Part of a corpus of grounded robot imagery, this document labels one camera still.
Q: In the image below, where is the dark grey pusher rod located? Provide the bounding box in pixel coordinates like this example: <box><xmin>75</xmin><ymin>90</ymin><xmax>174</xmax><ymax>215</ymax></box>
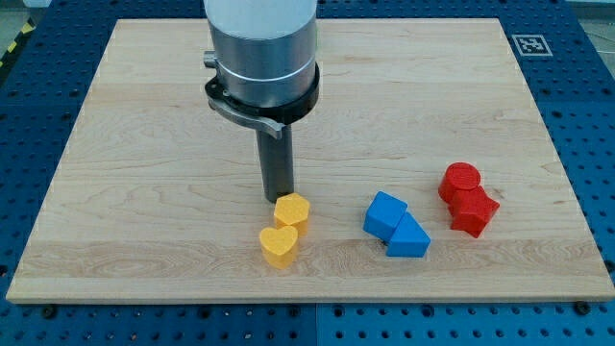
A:
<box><xmin>257</xmin><ymin>125</ymin><xmax>294</xmax><ymax>203</ymax></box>

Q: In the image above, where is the black flange with metal clamp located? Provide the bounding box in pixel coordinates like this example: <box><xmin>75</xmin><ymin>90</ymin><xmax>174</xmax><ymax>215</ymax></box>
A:
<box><xmin>205</xmin><ymin>65</ymin><xmax>320</xmax><ymax>139</ymax></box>

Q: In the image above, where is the yellow pentagon block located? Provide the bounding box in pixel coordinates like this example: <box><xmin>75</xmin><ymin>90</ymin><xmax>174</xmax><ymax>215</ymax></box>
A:
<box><xmin>274</xmin><ymin>193</ymin><xmax>310</xmax><ymax>236</ymax></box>

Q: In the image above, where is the yellow heart block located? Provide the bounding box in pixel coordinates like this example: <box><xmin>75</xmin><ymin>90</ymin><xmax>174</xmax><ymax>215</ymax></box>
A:
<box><xmin>259</xmin><ymin>226</ymin><xmax>299</xmax><ymax>269</ymax></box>

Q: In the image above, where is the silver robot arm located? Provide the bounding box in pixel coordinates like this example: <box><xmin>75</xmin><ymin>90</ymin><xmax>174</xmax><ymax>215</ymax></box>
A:
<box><xmin>204</xmin><ymin>0</ymin><xmax>320</xmax><ymax>202</ymax></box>

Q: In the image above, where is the wooden board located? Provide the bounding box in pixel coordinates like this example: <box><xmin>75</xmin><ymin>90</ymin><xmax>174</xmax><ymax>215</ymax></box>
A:
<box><xmin>7</xmin><ymin>19</ymin><xmax>614</xmax><ymax>305</ymax></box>

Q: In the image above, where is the blue cube block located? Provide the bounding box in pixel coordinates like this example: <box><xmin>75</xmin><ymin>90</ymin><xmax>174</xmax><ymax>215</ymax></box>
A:
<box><xmin>362</xmin><ymin>191</ymin><xmax>407</xmax><ymax>242</ymax></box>

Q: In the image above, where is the blue triangle block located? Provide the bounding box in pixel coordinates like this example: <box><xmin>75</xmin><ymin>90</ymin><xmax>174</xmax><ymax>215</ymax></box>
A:
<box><xmin>386</xmin><ymin>212</ymin><xmax>431</xmax><ymax>258</ymax></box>

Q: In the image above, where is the red cylinder block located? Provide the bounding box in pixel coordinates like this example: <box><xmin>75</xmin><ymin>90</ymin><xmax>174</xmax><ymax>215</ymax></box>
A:
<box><xmin>438</xmin><ymin>161</ymin><xmax>481</xmax><ymax>203</ymax></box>

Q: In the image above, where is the red star block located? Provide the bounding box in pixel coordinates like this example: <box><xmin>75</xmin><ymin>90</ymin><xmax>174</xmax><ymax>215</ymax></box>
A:
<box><xmin>449</xmin><ymin>186</ymin><xmax>500</xmax><ymax>238</ymax></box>

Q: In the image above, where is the white fiducial marker tag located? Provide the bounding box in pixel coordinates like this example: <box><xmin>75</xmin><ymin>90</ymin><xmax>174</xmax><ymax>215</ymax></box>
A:
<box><xmin>512</xmin><ymin>34</ymin><xmax>553</xmax><ymax>57</ymax></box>

